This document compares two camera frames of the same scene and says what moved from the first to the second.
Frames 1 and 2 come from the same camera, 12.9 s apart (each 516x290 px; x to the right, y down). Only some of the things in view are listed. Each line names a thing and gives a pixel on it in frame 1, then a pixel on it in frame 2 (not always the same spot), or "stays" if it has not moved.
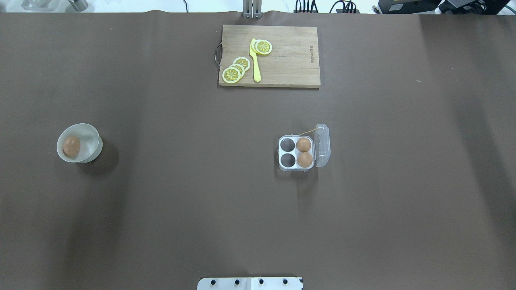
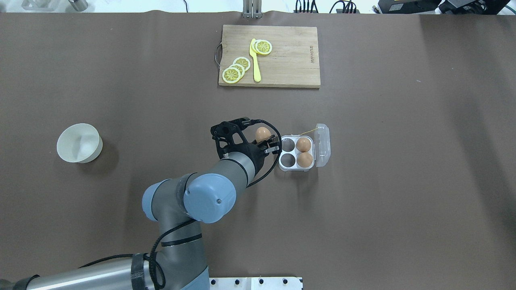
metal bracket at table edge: x=252 y=9 stays
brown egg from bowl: x=71 y=146 to x=262 y=133
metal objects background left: x=47 y=5 stays
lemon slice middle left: x=240 y=67 stays
